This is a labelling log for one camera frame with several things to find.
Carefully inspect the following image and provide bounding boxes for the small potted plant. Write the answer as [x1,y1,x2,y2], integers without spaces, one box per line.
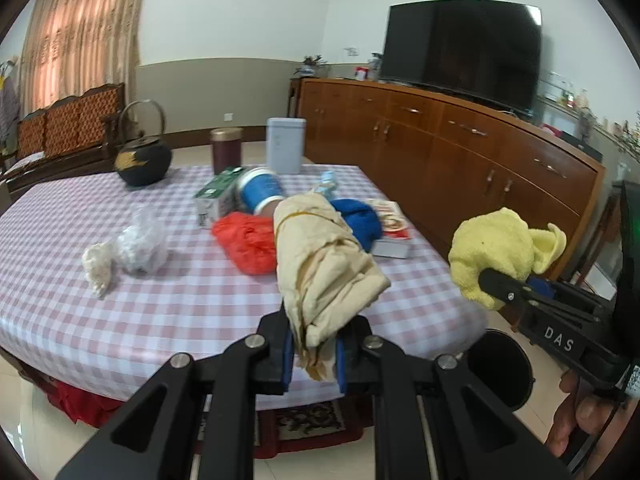
[295,55,326,78]

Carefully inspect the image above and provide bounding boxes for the yellow cloth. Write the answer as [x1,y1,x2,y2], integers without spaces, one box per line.
[447,207,568,311]

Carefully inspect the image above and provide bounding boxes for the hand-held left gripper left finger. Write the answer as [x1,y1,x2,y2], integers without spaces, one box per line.
[52,307,296,480]

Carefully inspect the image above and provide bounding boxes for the red white printed box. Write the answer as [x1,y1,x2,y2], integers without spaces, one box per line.
[366,198,415,261]

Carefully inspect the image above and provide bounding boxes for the beige curtain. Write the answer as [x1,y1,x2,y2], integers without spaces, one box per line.
[19,0,153,116]

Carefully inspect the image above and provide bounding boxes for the light blue tin box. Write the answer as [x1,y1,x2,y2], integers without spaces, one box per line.
[266,117,307,175]

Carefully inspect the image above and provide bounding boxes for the wooden bench with patterned back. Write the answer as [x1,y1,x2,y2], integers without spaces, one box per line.
[0,82,126,196]

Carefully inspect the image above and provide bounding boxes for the person's right hand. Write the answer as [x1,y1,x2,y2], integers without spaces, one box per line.
[544,369,613,458]

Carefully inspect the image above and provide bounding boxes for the hanging clothes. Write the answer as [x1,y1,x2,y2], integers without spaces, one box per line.
[0,57,21,156]

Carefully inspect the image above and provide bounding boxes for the blue white can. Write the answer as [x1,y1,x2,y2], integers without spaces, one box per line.
[235,167,287,217]

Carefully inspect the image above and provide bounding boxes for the cluttered display shelf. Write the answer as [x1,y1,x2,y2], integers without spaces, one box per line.
[537,70,640,171]

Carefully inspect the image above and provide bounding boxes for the crumpled white tissue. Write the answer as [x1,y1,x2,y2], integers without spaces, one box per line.
[81,241,117,297]

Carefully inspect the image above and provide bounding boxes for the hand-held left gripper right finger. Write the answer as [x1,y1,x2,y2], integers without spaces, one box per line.
[334,316,576,480]

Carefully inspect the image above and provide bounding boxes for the pink checkered tablecloth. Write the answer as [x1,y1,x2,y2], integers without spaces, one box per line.
[0,164,493,403]

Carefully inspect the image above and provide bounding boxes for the patterned red rug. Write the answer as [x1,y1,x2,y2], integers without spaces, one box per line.
[197,397,373,461]

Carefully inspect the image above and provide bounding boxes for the crumpled light blue bag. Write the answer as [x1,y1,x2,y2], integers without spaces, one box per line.
[312,170,341,198]

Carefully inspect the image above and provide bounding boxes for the crumpled clear plastic bag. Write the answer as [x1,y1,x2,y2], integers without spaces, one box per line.
[114,205,170,275]

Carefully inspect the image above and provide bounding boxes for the black flat television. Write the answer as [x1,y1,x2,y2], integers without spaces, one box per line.
[378,2,543,113]

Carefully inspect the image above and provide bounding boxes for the blue cloth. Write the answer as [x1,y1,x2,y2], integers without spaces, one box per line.
[330,198,383,253]

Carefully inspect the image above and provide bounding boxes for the beige cloth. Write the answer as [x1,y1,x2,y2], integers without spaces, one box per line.
[272,194,392,381]

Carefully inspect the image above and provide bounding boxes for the green white carton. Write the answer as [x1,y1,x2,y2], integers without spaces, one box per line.
[194,166,248,230]

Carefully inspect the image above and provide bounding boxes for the red plastic bag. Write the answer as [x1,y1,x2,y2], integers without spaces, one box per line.
[211,211,278,276]

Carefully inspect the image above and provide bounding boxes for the long wooden sideboard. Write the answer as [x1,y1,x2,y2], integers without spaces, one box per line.
[289,76,607,328]

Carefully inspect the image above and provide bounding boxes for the maroon canister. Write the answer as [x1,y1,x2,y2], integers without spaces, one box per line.
[209,127,244,175]

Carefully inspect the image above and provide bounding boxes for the black cast iron teapot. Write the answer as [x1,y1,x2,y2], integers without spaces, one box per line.
[114,100,173,188]

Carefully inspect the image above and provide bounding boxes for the red cloth under table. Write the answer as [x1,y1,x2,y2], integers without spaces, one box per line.
[47,379,131,428]

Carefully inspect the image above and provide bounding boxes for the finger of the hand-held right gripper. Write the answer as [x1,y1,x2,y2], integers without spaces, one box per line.
[477,267,601,328]
[527,274,618,318]

